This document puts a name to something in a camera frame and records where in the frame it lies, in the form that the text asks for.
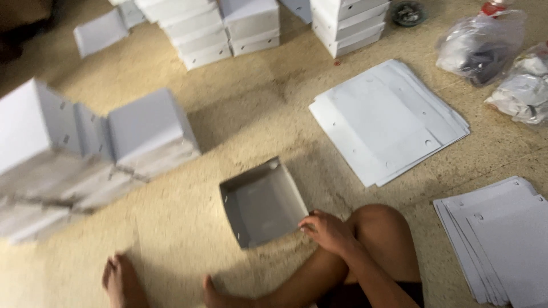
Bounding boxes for double stack of white boxes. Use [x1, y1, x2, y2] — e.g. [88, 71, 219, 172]
[134, 0, 281, 72]

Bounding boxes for person's right hand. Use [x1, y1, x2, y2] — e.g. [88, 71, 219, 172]
[298, 210, 358, 258]

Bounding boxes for person's black shorts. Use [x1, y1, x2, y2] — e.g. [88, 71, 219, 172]
[316, 280, 425, 308]

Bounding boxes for loose white box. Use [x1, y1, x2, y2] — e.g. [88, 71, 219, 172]
[73, 8, 130, 59]
[109, 0, 147, 30]

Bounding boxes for narrow pile of flat cardboard sheets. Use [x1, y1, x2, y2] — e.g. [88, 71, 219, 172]
[433, 175, 548, 308]

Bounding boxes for round dark dish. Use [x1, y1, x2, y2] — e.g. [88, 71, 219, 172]
[390, 1, 428, 28]

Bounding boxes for single stack of white boxes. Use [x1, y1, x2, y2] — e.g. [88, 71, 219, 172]
[310, 0, 391, 59]

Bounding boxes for clear plastic bag dark contents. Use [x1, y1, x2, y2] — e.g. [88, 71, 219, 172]
[435, 9, 527, 87]

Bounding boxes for clear plastic bag white contents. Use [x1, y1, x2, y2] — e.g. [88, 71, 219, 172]
[484, 41, 548, 126]

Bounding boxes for wide pile of flat cardboard sheets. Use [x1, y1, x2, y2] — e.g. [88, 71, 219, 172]
[308, 59, 471, 188]

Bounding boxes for person's bare foot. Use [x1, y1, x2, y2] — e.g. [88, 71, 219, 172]
[102, 253, 150, 308]

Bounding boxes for person's bare leg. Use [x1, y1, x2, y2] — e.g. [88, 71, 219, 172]
[253, 204, 423, 308]

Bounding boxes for white box piece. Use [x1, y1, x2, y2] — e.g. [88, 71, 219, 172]
[278, 0, 313, 25]

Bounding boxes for blurred stack of white boxes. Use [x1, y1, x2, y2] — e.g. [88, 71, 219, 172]
[0, 77, 202, 246]

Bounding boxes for grey cardboard box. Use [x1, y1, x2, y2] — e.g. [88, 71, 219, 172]
[219, 157, 310, 250]

